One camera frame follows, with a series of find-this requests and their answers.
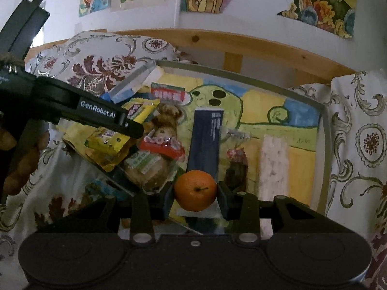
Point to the clear nut bag red label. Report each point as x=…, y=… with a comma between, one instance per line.
x=166, y=117

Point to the white floral blanket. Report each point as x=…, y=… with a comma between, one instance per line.
x=356, y=111

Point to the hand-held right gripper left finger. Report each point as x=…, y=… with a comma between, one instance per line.
x=168, y=204

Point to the frog painting sheet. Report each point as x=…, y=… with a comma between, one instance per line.
x=266, y=102

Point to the dark blue box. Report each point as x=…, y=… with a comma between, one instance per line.
x=205, y=145

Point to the white rice cracker bar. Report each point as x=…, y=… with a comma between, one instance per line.
x=273, y=169

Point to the grey tray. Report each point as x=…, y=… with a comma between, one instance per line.
x=242, y=77

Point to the clear packet green label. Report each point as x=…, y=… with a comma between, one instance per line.
x=148, y=169

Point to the person's left hand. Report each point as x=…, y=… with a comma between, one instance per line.
x=28, y=163

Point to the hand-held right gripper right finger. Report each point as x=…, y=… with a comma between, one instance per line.
x=224, y=202

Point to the brown packet red top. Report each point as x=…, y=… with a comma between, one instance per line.
x=237, y=169

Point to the small silver wrapper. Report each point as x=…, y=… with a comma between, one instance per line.
x=237, y=134

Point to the flower landscape wall painting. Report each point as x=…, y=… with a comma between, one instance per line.
x=320, y=3

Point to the wooden bed rail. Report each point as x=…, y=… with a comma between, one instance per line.
x=242, y=42

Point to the white wall conduit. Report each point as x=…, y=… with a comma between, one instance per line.
x=177, y=3

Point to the orange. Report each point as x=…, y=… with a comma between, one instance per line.
x=195, y=191

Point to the yellow snack packet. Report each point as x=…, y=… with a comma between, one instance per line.
x=105, y=145

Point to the yellow packet pink label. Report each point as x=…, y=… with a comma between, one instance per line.
x=142, y=110

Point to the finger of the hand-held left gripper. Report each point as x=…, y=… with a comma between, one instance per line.
x=96, y=113
x=121, y=181

